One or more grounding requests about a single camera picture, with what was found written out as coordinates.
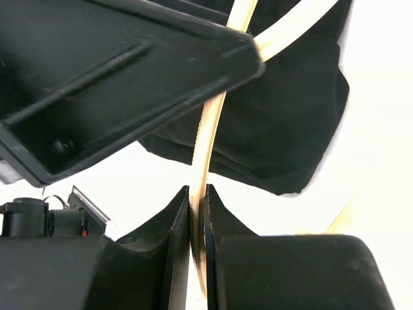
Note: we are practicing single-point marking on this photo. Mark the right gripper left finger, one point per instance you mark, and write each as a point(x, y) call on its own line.
point(148, 267)

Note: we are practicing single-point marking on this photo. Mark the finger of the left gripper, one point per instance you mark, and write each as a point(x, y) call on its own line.
point(80, 80)

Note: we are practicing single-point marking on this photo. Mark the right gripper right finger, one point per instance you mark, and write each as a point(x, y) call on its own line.
point(323, 271)

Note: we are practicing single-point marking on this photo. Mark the black trousers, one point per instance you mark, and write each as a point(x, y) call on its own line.
point(274, 131)

